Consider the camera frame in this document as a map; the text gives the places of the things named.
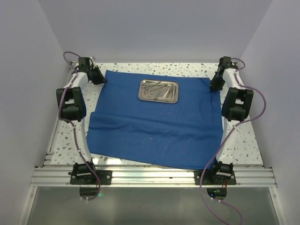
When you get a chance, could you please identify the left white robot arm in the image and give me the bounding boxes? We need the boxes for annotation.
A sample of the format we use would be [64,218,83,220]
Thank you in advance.
[56,54,107,185]

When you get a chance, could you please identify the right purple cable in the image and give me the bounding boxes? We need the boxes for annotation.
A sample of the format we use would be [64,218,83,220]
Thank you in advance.
[199,58,268,225]

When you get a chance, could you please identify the steel surgical scissors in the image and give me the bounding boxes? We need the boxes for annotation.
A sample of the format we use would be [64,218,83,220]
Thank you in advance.
[140,81,162,95]

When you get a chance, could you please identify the aluminium rail frame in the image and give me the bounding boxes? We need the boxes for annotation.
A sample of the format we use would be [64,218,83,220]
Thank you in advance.
[18,61,288,225]

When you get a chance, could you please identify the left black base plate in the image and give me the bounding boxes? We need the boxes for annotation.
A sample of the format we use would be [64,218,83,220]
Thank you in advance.
[68,170,113,185]

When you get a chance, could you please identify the blue surgical cloth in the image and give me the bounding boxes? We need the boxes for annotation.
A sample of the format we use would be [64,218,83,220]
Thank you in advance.
[87,71,223,170]

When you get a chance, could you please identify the steel tweezers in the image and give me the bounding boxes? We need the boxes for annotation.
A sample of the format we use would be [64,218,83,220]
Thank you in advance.
[166,85,176,98]

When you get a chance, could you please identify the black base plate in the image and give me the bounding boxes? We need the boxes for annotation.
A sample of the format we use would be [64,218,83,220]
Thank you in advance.
[68,170,113,185]
[194,170,237,185]

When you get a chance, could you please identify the steel instrument tray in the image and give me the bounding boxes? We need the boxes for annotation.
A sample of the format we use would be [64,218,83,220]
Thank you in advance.
[138,79,179,104]

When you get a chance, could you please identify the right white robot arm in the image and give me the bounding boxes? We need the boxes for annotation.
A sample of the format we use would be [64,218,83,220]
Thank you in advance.
[208,56,254,185]

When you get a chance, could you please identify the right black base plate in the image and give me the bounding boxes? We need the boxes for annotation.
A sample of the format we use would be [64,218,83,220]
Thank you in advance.
[194,170,237,185]

